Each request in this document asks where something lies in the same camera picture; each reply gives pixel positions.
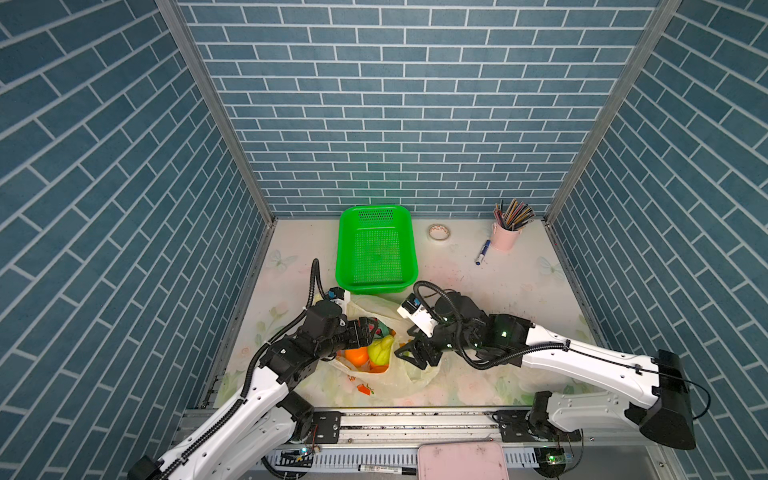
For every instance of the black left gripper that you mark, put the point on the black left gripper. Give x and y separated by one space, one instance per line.
366 337

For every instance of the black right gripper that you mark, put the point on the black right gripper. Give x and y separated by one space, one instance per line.
416 357

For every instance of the yellow green pear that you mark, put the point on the yellow green pear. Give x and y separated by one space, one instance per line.
380 351

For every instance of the yellowish plastic bag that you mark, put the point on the yellowish plastic bag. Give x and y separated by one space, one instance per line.
374 373

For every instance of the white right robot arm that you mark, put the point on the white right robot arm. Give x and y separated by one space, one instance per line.
648 393

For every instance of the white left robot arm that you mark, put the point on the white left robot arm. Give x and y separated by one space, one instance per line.
267 412

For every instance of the orange fruit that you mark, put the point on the orange fruit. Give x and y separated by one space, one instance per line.
358 357

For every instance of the green plastic basket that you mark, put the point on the green plastic basket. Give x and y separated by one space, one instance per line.
376 251

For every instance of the black marker pen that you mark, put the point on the black marker pen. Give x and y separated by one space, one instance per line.
385 469

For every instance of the pink box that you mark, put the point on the pink box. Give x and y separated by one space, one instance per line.
483 460

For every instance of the tape roll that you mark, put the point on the tape roll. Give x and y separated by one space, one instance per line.
438 232

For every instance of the blue white marker pen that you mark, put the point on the blue white marker pen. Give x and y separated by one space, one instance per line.
483 252

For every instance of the pink pencil cup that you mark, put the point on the pink pencil cup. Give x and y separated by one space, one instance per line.
503 239

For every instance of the coloured pencils bunch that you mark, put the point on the coloured pencils bunch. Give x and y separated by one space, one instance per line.
513 216

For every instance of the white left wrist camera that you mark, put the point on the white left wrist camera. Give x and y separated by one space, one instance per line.
341 297

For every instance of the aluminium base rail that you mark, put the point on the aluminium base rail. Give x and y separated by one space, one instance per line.
341 440

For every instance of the aluminium corner post right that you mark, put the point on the aluminium corner post right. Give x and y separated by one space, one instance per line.
657 24

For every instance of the aluminium corner post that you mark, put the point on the aluminium corner post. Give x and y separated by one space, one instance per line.
657 24
181 34

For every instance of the aluminium corner post left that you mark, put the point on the aluminium corner post left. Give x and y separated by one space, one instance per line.
181 34

